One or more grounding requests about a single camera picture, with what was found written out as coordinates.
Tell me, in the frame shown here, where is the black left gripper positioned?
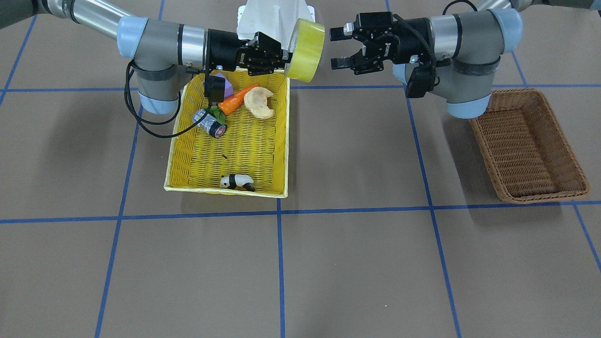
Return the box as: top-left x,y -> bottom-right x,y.
329,12 -> 433,75

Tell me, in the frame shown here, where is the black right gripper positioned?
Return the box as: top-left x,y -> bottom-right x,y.
207,29 -> 293,76

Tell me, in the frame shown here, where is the yellow tape roll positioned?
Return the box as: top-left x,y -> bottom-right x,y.
284,18 -> 325,83

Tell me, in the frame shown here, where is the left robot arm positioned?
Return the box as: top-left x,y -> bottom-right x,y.
329,0 -> 600,119

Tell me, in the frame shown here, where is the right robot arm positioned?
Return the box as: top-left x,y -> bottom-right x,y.
1,0 -> 293,114

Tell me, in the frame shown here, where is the yellow plastic basket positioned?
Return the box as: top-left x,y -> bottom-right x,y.
164,69 -> 290,198

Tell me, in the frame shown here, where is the brown wicker basket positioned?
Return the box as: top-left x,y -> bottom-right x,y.
470,88 -> 590,205

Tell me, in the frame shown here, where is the toy croissant bread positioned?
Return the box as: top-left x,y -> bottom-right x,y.
243,86 -> 275,119

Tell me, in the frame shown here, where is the purple foam cube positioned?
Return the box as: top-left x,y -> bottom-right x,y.
210,73 -> 234,102

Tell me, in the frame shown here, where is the orange toy carrot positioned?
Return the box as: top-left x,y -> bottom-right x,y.
209,84 -> 258,124

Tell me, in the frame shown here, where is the small printed can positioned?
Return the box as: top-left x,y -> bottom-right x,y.
192,109 -> 228,138

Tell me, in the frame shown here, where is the panda figurine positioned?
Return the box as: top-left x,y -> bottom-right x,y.
219,174 -> 255,192

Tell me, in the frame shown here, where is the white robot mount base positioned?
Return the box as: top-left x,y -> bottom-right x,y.
237,0 -> 317,51

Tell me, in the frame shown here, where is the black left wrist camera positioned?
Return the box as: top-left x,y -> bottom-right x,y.
404,64 -> 439,99

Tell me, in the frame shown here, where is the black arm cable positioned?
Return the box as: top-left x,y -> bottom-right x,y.
393,0 -> 479,66
123,61 -> 198,139

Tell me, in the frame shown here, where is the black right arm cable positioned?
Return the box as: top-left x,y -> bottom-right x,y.
123,61 -> 198,139

